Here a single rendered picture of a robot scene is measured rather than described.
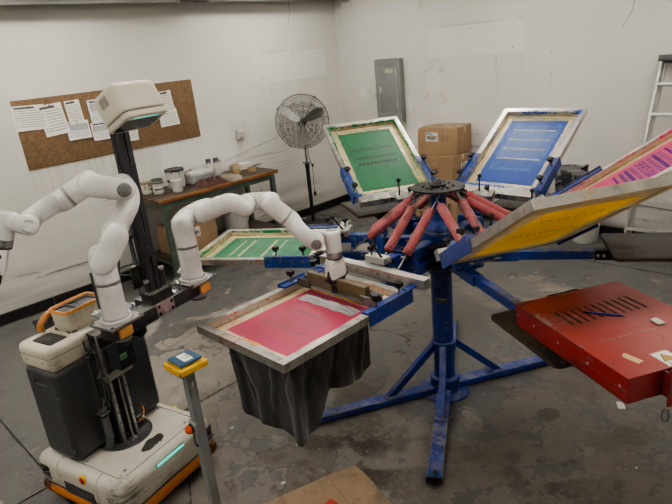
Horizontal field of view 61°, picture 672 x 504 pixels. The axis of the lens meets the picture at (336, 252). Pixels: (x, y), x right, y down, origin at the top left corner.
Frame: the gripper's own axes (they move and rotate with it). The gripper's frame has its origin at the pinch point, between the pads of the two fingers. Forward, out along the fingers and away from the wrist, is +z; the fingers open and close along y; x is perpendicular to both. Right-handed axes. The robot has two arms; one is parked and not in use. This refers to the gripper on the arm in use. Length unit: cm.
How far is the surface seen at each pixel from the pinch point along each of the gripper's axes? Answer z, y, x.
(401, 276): -2.2, -21.8, 21.2
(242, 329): 5.8, 46.8, -14.2
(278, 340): 5.8, 44.3, 7.3
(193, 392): 20, 78, -10
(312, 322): 5.8, 24.7, 7.4
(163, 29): -143, -158, -380
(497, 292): 9, -51, 55
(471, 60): -81, -413, -177
